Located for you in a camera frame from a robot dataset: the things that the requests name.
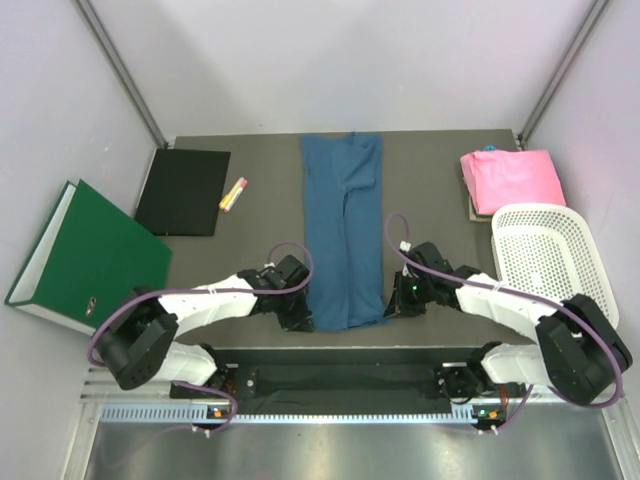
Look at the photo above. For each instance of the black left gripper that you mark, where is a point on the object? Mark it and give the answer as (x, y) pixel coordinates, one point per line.
(298, 321)

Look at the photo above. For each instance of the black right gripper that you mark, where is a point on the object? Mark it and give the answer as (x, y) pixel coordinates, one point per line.
(404, 306)

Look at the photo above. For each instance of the blue t shirt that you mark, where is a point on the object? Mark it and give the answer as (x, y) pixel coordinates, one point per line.
(342, 196)

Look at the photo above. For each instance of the white perforated plastic basket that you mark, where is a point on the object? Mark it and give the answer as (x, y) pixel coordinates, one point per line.
(548, 250)

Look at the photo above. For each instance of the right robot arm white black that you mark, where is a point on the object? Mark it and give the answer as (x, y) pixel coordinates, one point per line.
(574, 350)

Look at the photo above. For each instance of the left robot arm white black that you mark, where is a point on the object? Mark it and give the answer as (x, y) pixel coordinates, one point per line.
(138, 342)

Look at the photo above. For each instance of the pink folded t shirt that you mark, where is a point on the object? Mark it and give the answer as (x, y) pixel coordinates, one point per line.
(495, 179)

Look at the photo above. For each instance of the grey slotted cable duct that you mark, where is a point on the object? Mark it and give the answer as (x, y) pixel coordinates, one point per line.
(206, 414)

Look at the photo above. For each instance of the green ring binder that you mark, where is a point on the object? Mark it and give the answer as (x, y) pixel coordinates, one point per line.
(87, 258)

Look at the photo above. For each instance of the right aluminium corner post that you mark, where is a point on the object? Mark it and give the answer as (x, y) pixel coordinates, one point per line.
(589, 22)

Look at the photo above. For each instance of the aluminium corner post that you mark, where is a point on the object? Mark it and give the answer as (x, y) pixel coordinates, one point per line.
(120, 70)
(589, 22)

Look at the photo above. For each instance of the left aluminium corner post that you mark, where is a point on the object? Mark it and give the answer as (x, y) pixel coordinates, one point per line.
(120, 70)

